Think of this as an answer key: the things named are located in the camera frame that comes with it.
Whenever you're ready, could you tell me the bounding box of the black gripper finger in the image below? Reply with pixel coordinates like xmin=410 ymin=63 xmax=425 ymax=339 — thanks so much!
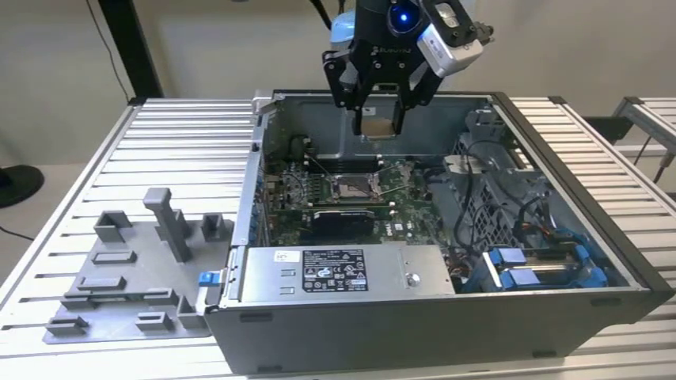
xmin=322 ymin=49 xmax=373 ymax=136
xmin=390 ymin=65 xmax=443 ymax=136

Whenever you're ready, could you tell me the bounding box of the silver square CPU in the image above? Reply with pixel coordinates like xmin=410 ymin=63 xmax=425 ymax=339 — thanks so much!
xmin=359 ymin=118 xmax=398 ymax=141

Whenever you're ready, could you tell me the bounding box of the black RAM slot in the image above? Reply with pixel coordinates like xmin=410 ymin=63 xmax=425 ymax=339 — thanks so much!
xmin=307 ymin=154 xmax=383 ymax=163
xmin=309 ymin=162 xmax=383 ymax=173

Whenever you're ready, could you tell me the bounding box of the CPU socket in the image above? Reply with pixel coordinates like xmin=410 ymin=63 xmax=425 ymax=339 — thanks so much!
xmin=327 ymin=173 xmax=378 ymax=201

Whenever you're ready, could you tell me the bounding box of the black expansion slot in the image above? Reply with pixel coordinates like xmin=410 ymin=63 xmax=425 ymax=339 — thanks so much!
xmin=311 ymin=199 xmax=387 ymax=209

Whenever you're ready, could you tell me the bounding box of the grey plastic latch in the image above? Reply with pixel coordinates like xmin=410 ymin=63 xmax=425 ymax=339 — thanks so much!
xmin=465 ymin=109 xmax=499 ymax=132

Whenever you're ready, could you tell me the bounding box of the black heat sink block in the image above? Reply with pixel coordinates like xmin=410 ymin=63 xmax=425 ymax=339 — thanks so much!
xmin=287 ymin=135 xmax=310 ymax=162

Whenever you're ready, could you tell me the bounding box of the thin metal locking lever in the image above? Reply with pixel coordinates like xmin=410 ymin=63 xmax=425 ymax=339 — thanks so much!
xmin=307 ymin=153 xmax=333 ymax=177

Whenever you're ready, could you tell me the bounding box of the green motherboard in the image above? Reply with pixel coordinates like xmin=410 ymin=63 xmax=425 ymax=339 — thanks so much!
xmin=261 ymin=157 xmax=450 ymax=247

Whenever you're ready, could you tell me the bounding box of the perforated metal disk bay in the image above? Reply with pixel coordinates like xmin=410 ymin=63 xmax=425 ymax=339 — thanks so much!
xmin=426 ymin=130 xmax=582 ymax=255

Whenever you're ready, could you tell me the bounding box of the black graphics card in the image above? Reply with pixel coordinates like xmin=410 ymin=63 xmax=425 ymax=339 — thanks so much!
xmin=309 ymin=209 xmax=377 ymax=239

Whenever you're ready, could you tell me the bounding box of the aluminium side table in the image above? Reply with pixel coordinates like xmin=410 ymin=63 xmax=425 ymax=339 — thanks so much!
xmin=611 ymin=96 xmax=676 ymax=192

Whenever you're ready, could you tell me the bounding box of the silver power supply unit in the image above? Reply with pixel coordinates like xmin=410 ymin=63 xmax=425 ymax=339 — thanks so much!
xmin=238 ymin=244 xmax=457 ymax=302

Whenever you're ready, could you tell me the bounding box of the open dark grey PC case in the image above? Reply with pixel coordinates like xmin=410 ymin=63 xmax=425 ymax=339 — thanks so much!
xmin=202 ymin=89 xmax=674 ymax=375

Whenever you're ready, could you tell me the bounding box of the black round stand base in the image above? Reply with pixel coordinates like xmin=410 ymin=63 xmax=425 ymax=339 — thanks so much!
xmin=0 ymin=165 xmax=45 ymax=209

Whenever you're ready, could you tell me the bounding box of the grey plastic parts rack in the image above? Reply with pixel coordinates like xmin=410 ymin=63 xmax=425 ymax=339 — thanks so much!
xmin=41 ymin=188 xmax=235 ymax=344

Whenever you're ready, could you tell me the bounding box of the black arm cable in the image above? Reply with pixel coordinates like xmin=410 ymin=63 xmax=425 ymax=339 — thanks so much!
xmin=307 ymin=0 xmax=338 ymax=29

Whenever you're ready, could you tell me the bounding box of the pale plastic cable holder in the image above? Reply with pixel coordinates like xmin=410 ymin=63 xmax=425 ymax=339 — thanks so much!
xmin=441 ymin=154 xmax=485 ymax=176

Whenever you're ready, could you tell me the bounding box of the metal socket cover frame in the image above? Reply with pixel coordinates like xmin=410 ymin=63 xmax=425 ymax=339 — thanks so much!
xmin=375 ymin=163 xmax=414 ymax=196

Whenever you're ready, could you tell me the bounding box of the long black looped wire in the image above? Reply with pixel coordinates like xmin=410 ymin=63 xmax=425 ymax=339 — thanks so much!
xmin=451 ymin=139 xmax=509 ymax=255

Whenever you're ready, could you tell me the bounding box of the black table bracket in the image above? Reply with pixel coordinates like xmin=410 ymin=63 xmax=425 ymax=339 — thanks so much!
xmin=581 ymin=115 xmax=634 ymax=144

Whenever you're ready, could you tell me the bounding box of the short black wire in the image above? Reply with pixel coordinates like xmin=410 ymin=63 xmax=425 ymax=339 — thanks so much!
xmin=517 ymin=194 xmax=551 ymax=247

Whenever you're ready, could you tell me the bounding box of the black upright post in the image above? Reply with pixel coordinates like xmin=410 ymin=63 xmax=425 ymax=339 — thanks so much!
xmin=95 ymin=0 xmax=165 ymax=100

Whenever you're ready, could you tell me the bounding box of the bundle of coloured wires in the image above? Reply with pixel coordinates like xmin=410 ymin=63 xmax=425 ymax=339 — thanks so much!
xmin=445 ymin=253 xmax=471 ymax=284

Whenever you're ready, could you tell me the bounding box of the thin black floor cable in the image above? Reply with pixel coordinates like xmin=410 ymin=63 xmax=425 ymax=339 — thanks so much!
xmin=0 ymin=224 xmax=35 ymax=241

